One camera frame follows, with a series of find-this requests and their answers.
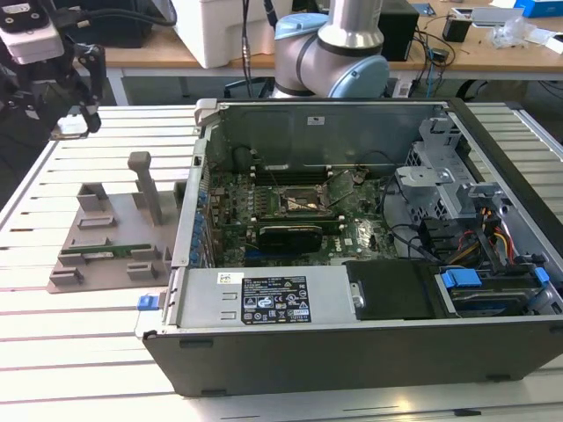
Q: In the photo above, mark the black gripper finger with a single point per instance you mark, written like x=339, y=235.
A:
x=99, y=74

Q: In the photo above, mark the silver CPU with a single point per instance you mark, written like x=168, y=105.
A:
x=72, y=126

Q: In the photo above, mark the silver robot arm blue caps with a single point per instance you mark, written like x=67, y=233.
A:
x=334, y=57

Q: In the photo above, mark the CPU socket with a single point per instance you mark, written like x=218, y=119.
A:
x=308, y=200

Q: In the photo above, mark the large black computer tower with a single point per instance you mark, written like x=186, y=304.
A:
x=123, y=37

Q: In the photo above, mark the wooden desk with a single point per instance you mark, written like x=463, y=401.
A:
x=145, y=56

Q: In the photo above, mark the large white box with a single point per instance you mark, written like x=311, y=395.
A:
x=220, y=35

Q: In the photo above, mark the grey brown parts rack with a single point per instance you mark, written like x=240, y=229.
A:
x=123, y=220

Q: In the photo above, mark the green RAM stick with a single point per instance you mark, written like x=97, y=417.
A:
x=299, y=215
x=110, y=251

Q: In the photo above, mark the metal locking lever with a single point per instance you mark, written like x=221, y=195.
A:
x=327, y=184
x=273, y=178

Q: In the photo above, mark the RAM slot white clips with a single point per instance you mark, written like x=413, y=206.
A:
x=303, y=175
x=303, y=167

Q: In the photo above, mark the RAM slot black clips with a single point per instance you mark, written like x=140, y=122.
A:
x=303, y=179

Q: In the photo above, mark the grey power supply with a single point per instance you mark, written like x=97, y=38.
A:
x=202, y=290

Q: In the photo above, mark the black graphics card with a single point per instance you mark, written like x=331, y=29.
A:
x=290, y=239

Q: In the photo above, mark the silver coin battery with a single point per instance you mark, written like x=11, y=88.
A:
x=358, y=176

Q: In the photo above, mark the green motherboard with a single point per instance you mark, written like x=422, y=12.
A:
x=365, y=237

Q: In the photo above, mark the black grey PC case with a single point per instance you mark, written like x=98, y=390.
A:
x=308, y=365

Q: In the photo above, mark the black plastic drive shroud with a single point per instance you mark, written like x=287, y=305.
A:
x=387, y=290

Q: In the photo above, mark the small black box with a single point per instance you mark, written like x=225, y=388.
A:
x=456, y=28

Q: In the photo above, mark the grey metal drive cage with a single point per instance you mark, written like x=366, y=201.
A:
x=440, y=193

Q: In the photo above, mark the flat white box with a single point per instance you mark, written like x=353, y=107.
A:
x=492, y=15

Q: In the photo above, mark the clear plastic bags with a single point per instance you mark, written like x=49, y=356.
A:
x=514, y=33

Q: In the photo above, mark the hard disk in blue carrier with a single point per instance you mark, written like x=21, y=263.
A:
x=484, y=303

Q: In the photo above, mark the blue cardboard box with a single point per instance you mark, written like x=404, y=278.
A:
x=545, y=8

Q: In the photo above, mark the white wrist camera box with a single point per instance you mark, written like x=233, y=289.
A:
x=31, y=44

